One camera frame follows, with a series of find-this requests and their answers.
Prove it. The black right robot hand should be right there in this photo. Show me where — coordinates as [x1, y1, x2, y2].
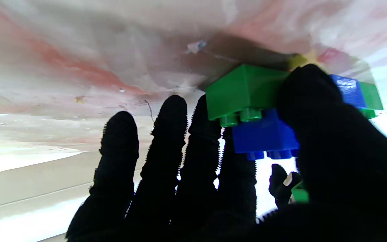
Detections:
[66, 64, 387, 242]

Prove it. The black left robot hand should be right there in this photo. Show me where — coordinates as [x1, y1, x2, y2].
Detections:
[269, 164, 302, 209]

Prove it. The white paper scrap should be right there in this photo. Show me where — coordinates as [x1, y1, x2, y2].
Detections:
[185, 40, 208, 55]

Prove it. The green toy brick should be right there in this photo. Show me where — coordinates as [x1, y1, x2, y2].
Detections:
[358, 82, 384, 120]
[205, 64, 290, 128]
[291, 181, 310, 204]

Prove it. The blue toy brick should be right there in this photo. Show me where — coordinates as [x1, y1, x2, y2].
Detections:
[232, 108, 301, 161]
[330, 74, 366, 109]

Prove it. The beige sofa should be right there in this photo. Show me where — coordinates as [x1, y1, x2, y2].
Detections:
[0, 148, 154, 242]

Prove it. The yellow toy brick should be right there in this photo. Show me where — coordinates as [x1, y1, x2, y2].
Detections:
[288, 54, 319, 72]

